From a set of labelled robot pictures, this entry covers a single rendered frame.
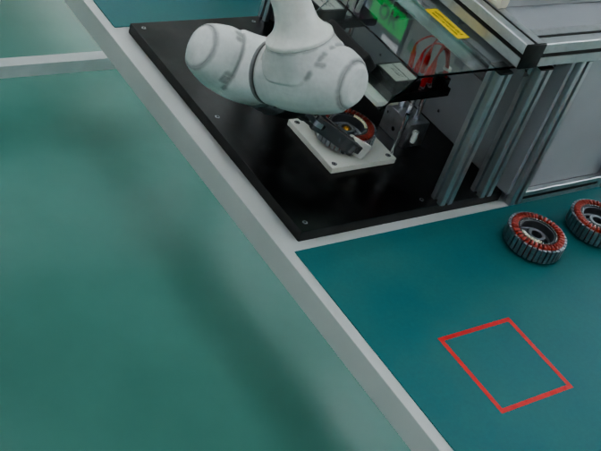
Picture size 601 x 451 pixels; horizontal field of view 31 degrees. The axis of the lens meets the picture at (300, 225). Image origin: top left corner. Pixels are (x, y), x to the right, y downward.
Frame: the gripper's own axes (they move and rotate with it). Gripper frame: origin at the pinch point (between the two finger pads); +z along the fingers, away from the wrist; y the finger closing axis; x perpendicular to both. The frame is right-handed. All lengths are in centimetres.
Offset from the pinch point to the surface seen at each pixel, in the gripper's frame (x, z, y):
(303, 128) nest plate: -4.6, -3.1, -4.4
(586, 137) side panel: 27.3, 32.5, 20.9
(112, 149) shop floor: -62, 54, -98
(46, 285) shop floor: -82, 20, -51
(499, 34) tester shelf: 30.6, -5.1, 15.7
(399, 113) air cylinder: 8.1, 10.6, -0.1
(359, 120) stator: 2.9, 3.1, -0.4
